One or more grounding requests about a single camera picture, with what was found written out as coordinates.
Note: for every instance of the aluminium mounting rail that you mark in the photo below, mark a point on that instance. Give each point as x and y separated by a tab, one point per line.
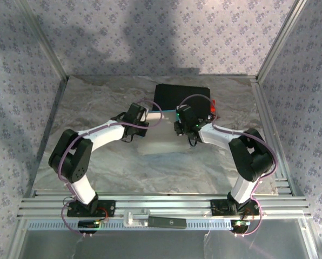
163	202

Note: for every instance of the aluminium frame post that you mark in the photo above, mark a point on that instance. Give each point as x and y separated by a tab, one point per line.
277	46
47	46

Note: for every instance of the small circuit board green light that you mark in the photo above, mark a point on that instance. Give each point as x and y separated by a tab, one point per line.
88	224
240	224

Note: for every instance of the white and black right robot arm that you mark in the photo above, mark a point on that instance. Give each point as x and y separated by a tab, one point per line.
217	133

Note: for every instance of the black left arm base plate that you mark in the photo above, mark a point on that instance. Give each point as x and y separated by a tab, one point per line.
107	207

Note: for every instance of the black ribbed carrying case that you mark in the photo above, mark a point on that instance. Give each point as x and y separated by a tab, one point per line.
174	94

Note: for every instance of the small red block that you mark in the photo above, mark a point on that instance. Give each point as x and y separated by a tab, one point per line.
213	105

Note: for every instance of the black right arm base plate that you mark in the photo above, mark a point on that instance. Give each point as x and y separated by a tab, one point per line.
217	207

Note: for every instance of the white and blue paper box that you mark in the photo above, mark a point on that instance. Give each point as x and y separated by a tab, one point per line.
163	140

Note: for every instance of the grey metal panel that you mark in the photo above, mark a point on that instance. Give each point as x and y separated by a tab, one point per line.
150	245

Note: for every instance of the dark metal side rail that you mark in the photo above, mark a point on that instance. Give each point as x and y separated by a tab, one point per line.
55	108

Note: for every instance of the black rectangular bar device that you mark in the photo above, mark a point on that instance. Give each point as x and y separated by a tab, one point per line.
166	222

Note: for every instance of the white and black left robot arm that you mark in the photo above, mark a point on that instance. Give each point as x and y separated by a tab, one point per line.
104	133

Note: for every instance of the clear acrylic bracket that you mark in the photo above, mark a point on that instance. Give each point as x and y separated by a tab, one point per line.
134	218

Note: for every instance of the aluminium side rail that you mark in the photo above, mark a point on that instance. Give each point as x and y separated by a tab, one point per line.
261	108

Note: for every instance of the dark red triangular piece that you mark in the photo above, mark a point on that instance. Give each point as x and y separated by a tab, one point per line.
217	116

